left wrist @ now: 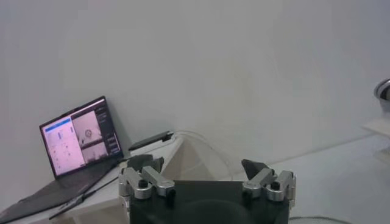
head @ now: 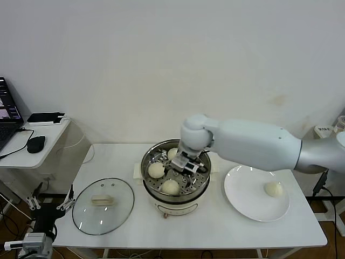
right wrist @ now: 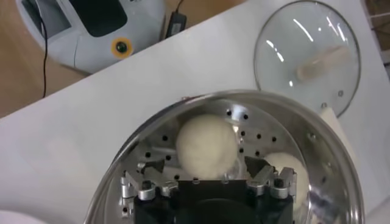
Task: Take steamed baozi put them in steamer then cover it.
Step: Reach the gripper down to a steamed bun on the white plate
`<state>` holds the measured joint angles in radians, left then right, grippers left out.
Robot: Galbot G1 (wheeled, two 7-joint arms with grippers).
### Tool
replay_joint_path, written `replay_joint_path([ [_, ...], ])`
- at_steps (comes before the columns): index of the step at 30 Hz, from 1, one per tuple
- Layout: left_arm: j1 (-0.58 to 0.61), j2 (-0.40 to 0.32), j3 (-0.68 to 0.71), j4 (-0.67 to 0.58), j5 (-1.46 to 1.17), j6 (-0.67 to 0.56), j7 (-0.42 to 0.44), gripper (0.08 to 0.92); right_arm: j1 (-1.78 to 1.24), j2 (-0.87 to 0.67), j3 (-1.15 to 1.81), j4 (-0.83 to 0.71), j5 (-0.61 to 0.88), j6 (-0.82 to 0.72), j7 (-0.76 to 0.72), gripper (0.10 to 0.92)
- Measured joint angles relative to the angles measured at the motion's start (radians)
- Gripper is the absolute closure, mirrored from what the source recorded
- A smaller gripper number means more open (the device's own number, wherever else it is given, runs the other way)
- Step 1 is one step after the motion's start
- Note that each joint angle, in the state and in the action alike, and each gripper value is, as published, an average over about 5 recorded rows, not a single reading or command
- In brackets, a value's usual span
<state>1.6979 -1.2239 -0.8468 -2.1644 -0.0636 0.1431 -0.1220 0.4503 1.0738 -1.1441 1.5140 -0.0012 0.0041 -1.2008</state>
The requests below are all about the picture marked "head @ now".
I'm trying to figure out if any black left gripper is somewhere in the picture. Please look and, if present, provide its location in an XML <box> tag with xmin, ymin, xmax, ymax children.
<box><xmin>26</xmin><ymin>182</ymin><xmax>75</xmax><ymax>235</ymax></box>

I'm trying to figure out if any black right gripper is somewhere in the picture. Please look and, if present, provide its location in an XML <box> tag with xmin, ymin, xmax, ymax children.
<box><xmin>158</xmin><ymin>154</ymin><xmax>209</xmax><ymax>191</ymax></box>

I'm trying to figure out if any round glass pot lid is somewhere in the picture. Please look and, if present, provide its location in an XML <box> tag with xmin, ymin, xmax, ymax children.
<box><xmin>72</xmin><ymin>177</ymin><xmax>135</xmax><ymax>236</ymax></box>

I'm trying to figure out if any perforated stainless steamer basket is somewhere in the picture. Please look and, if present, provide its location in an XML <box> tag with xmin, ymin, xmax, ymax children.
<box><xmin>133</xmin><ymin>139</ymin><xmax>219</xmax><ymax>202</ymax></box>

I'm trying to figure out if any white side desk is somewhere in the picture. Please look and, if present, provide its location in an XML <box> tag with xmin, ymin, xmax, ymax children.
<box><xmin>0</xmin><ymin>117</ymin><xmax>72</xmax><ymax>235</ymax></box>

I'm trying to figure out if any cream electric cooking pot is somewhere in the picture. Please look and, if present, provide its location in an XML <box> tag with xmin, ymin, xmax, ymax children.
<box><xmin>135</xmin><ymin>172</ymin><xmax>218</xmax><ymax>220</ymax></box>

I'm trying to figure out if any black computer mouse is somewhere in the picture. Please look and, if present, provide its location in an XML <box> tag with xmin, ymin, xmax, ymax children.
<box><xmin>27</xmin><ymin>136</ymin><xmax>46</xmax><ymax>154</ymax></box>

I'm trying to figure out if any round white plate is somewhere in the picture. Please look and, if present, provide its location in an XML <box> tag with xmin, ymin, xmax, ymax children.
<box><xmin>223</xmin><ymin>164</ymin><xmax>291</xmax><ymax>222</ymax></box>

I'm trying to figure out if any flat white box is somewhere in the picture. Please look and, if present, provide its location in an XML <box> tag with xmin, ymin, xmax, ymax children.
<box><xmin>26</xmin><ymin>115</ymin><xmax>67</xmax><ymax>126</ymax></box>

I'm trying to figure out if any black smartphone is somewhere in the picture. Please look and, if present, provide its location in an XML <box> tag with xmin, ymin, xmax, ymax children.
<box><xmin>26</xmin><ymin>112</ymin><xmax>65</xmax><ymax>124</ymax></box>

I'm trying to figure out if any black laptop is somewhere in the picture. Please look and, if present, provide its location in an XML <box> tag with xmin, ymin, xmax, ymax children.
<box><xmin>0</xmin><ymin>77</ymin><xmax>24</xmax><ymax>152</ymax></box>

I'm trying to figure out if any white side table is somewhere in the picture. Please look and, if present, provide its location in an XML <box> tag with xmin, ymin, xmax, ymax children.
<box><xmin>314</xmin><ymin>125</ymin><xmax>345</xmax><ymax>222</ymax></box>

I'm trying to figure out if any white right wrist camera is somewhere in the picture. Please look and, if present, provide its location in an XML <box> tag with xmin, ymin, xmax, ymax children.
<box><xmin>169</xmin><ymin>152</ymin><xmax>202</xmax><ymax>175</ymax></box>

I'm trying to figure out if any thin white charging cable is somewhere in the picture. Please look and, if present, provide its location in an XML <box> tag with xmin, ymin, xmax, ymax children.
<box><xmin>56</xmin><ymin>117</ymin><xmax>95</xmax><ymax>165</ymax></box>

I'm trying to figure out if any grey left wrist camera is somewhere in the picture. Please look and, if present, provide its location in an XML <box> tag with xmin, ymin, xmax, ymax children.
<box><xmin>4</xmin><ymin>233</ymin><xmax>47</xmax><ymax>251</ymax></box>

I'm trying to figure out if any black laptop cable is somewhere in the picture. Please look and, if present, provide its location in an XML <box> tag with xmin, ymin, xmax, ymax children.
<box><xmin>0</xmin><ymin>128</ymin><xmax>35</xmax><ymax>160</ymax></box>

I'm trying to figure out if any black cable with adapter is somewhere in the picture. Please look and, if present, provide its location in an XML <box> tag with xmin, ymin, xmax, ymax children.
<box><xmin>312</xmin><ymin>169</ymin><xmax>340</xmax><ymax>246</ymax></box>

